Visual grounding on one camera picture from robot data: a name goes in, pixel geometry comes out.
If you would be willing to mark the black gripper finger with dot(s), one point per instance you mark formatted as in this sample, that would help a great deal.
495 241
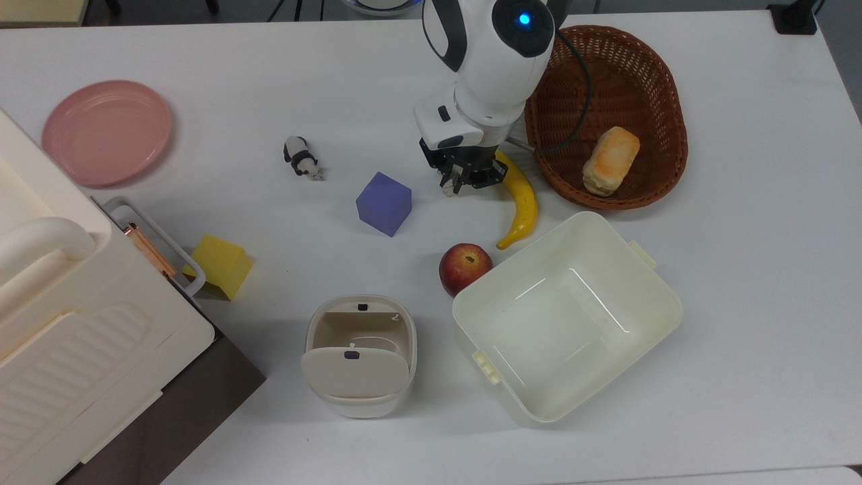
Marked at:
454 176
488 176

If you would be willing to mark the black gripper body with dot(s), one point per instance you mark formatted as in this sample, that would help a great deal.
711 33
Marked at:
461 155

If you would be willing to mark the paper ball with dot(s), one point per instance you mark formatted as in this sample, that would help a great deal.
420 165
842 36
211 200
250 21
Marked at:
448 190

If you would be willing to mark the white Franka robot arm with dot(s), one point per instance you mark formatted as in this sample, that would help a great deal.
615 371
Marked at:
498 74

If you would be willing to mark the cream trash bin with lid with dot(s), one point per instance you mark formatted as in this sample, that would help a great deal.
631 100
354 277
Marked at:
357 364

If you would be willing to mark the yellow banana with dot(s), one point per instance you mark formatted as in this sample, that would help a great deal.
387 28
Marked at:
524 202

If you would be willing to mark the purple foam cube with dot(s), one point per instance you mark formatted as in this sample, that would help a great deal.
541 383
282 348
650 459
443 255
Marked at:
384 202

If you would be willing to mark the red apple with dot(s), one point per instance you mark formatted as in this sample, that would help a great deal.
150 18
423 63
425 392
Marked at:
463 268

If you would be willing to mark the toasted bread loaf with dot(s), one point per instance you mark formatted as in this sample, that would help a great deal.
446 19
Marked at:
611 162

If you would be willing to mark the panda toy figure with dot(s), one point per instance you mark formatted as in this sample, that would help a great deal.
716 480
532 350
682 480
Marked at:
300 156

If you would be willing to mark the brown wicker basket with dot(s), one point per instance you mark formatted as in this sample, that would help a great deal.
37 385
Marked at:
626 87

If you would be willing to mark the white plastic storage box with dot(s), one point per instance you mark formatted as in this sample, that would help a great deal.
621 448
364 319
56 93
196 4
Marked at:
572 323

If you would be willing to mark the black tripod legs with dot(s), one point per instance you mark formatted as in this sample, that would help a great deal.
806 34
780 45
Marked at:
296 8

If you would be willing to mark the yellow foam cube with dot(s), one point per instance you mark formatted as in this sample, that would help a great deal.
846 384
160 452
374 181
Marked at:
219 266

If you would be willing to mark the copper rod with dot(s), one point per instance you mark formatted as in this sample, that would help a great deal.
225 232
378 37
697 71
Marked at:
149 248

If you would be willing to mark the brown wooden drawer base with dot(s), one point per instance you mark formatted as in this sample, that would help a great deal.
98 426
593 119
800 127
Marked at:
202 397

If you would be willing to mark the pink plastic plate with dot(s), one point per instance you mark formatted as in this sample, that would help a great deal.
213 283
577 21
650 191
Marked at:
106 133

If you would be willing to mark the cream plastic cabinet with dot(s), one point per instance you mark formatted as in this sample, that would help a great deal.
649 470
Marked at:
87 350

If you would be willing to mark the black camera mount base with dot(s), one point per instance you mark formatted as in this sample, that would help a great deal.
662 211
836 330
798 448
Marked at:
794 17

